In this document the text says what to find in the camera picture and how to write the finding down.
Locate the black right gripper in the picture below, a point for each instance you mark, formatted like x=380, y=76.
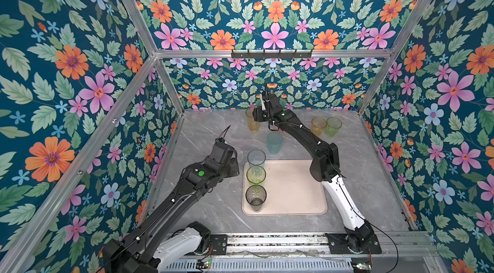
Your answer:
x=257, y=114

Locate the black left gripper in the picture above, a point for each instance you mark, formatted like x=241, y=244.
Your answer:
x=235, y=162

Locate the yellow tall plastic tumbler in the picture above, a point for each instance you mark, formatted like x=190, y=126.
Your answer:
x=253, y=125

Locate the teal textured plastic cup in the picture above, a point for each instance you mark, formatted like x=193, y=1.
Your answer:
x=274, y=142

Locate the blue tall plastic tumbler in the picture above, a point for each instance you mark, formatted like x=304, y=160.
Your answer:
x=256, y=157

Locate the green tall plastic tumbler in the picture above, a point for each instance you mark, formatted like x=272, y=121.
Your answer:
x=256, y=175

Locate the grey smoked plastic tumbler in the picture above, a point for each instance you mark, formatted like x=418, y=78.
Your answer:
x=256, y=196

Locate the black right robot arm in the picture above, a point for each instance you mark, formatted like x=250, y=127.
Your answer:
x=325, y=168

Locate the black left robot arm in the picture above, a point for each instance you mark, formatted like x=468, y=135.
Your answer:
x=150, y=248

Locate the beige plastic tray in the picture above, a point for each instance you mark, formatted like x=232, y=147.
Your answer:
x=291, y=190

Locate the amber short plastic cup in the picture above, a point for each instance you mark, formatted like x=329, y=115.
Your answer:
x=318, y=125

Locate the light green short plastic cup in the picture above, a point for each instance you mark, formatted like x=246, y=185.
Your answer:
x=333, y=125

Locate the black hook rail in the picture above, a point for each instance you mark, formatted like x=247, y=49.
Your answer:
x=271, y=54

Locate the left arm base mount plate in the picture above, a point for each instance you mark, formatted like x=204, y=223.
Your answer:
x=214, y=244

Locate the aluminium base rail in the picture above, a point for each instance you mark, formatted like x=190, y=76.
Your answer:
x=309, y=252

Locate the aluminium top frame bar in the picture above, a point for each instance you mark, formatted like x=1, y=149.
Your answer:
x=343, y=53

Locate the aluminium frame bar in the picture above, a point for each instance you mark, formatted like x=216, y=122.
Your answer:
x=343, y=53
x=27, y=241

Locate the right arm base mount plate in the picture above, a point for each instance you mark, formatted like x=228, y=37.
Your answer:
x=342, y=243

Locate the aluminium frame corner post left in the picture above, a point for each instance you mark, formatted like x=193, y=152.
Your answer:
x=150, y=46

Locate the aluminium frame corner post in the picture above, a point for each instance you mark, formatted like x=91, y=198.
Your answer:
x=403, y=37
x=150, y=46

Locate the aluminium frame corner post right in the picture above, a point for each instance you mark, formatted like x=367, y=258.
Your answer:
x=403, y=37

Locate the aluminium left frame bar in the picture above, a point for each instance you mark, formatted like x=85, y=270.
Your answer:
x=27, y=241

